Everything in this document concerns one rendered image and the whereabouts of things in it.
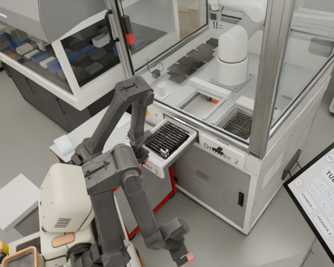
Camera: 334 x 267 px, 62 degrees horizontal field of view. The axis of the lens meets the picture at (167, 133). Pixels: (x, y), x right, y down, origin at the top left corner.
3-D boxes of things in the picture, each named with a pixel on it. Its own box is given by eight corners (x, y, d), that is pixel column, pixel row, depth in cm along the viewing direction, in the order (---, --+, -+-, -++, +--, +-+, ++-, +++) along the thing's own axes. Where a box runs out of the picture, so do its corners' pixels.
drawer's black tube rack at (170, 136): (166, 161, 163) (165, 154, 159) (145, 148, 173) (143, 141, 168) (190, 139, 174) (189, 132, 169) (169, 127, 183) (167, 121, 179)
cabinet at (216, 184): (247, 241, 208) (260, 178, 152) (150, 174, 263) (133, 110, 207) (302, 161, 252) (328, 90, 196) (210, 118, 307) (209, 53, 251)
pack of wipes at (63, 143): (75, 149, 190) (72, 145, 187) (62, 156, 187) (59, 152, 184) (68, 138, 200) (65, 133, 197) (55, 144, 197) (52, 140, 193)
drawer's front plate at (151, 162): (163, 179, 157) (160, 167, 149) (128, 156, 173) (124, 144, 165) (164, 177, 158) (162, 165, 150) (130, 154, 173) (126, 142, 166)
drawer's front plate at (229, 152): (242, 169, 155) (244, 157, 147) (200, 147, 171) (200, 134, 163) (244, 167, 156) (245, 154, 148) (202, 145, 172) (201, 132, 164)
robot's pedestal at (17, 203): (56, 278, 205) (1, 232, 152) (35, 254, 221) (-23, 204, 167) (87, 246, 220) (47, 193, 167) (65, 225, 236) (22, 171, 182)
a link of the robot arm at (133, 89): (116, 72, 97) (133, 91, 94) (142, 73, 108) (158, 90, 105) (71, 154, 120) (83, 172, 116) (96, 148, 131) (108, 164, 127)
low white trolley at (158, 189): (130, 247, 215) (103, 194, 162) (84, 204, 248) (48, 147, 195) (178, 196, 243) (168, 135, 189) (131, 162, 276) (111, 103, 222)
